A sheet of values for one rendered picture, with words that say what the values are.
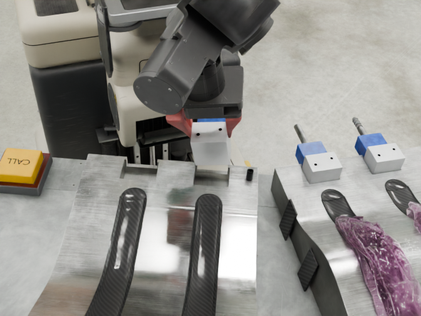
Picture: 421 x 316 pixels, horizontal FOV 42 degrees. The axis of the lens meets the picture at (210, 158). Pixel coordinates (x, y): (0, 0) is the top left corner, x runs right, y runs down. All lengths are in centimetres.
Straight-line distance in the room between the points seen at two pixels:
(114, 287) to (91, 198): 15
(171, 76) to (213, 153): 23
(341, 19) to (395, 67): 44
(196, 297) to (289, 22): 229
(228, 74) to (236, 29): 14
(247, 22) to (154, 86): 11
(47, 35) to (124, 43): 29
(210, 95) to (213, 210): 19
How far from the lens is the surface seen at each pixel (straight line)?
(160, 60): 57
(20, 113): 234
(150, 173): 85
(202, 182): 84
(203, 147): 75
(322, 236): 78
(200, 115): 68
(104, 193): 80
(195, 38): 58
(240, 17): 56
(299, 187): 86
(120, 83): 110
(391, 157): 91
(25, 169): 93
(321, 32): 284
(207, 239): 75
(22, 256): 87
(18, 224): 90
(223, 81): 68
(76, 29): 131
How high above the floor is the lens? 149
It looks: 46 degrees down
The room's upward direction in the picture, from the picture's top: 4 degrees clockwise
